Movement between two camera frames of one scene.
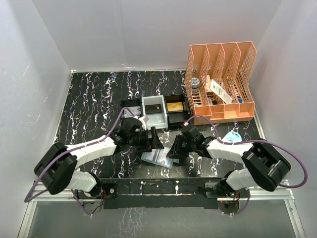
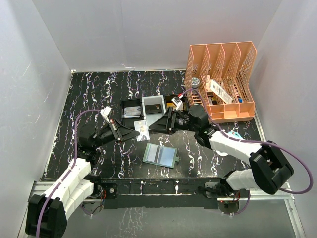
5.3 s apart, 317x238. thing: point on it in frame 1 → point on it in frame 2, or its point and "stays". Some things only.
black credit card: x=153 y=108 stays
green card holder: x=158 y=156 stays
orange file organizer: x=215 y=80 stays
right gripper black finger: x=177 y=150 → x=163 y=123
